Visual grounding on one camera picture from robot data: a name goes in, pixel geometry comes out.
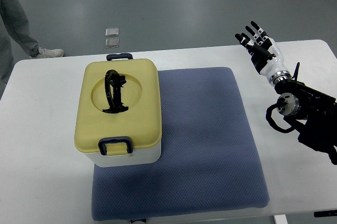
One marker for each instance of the white sneaker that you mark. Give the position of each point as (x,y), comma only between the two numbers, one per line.
(44,53)

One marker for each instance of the person in grey trousers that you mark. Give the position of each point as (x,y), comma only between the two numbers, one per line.
(14,25)

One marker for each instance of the blue padded mat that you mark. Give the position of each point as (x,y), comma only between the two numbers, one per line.
(209,160)

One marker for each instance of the yellow storage box lid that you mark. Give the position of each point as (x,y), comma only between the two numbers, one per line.
(119,109)

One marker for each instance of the upper metal floor plate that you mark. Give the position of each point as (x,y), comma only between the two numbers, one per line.
(112,31)

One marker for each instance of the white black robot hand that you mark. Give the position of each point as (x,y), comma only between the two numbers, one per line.
(266,56)

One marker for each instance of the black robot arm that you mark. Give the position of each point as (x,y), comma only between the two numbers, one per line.
(310,112)

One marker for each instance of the white storage box base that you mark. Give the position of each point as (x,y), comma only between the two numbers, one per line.
(133,156)

